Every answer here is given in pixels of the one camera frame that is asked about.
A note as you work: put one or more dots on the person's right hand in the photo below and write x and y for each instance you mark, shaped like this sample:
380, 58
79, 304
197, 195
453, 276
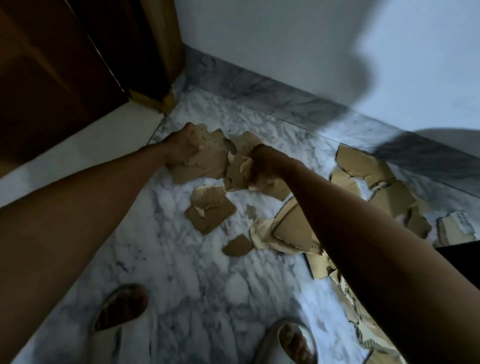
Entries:
270, 163

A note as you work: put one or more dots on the person's left hand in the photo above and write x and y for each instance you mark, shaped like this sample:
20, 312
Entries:
182, 146

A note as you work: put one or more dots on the torn brown paper handful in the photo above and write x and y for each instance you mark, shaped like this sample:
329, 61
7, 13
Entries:
210, 161
236, 172

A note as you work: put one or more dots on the brown paper pieces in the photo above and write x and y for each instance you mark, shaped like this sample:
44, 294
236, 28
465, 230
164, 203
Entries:
210, 213

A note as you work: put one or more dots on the person's left forearm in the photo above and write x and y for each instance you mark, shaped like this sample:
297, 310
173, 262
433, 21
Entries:
67, 232

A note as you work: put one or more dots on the person's right forearm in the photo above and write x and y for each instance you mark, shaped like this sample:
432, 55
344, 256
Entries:
393, 270

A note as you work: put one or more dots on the person's right white sandal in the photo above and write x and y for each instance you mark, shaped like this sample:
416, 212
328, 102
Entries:
273, 348

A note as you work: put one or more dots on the person's white sandal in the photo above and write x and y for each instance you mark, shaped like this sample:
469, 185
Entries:
273, 348
123, 330

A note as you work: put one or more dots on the person's left white sandal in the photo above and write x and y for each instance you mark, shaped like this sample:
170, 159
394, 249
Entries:
123, 330

